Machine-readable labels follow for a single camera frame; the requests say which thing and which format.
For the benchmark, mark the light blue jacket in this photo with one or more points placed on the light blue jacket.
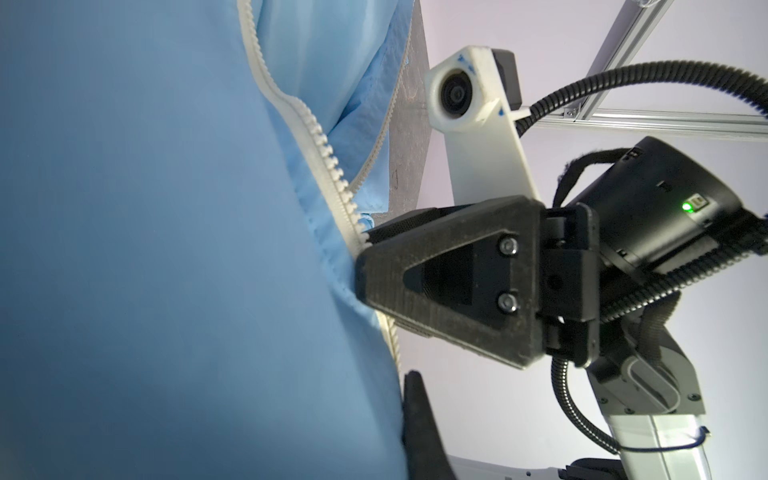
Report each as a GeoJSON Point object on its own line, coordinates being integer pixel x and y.
{"type": "Point", "coordinates": [178, 239]}

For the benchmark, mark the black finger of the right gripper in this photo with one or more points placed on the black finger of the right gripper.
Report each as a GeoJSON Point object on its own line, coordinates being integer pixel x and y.
{"type": "Point", "coordinates": [468, 275]}

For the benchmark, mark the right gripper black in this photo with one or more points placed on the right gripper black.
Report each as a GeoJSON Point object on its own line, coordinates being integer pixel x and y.
{"type": "Point", "coordinates": [665, 222]}

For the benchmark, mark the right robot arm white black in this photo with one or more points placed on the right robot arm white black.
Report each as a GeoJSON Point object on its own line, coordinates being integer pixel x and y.
{"type": "Point", "coordinates": [590, 282]}

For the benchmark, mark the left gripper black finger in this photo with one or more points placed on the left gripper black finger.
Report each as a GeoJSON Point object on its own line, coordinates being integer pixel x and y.
{"type": "Point", "coordinates": [425, 453]}

